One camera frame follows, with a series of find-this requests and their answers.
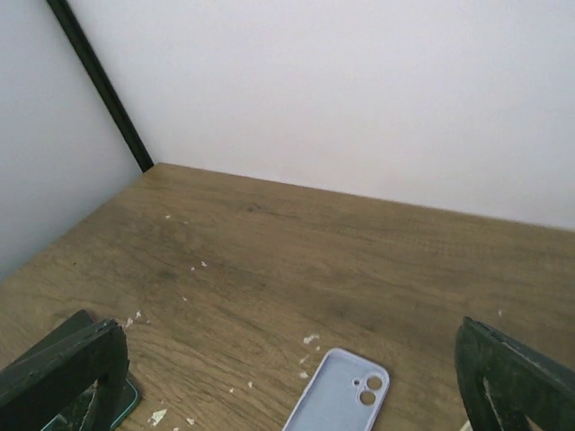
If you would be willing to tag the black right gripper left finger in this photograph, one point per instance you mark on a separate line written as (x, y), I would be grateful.
(49, 376)

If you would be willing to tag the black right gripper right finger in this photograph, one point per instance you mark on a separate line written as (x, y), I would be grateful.
(506, 385)

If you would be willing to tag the light blue phone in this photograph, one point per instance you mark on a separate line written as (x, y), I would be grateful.
(76, 416)

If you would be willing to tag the lilac phone case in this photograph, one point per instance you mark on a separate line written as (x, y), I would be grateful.
(346, 392)

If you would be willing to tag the black left frame post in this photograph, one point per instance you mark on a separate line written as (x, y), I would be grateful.
(67, 20)

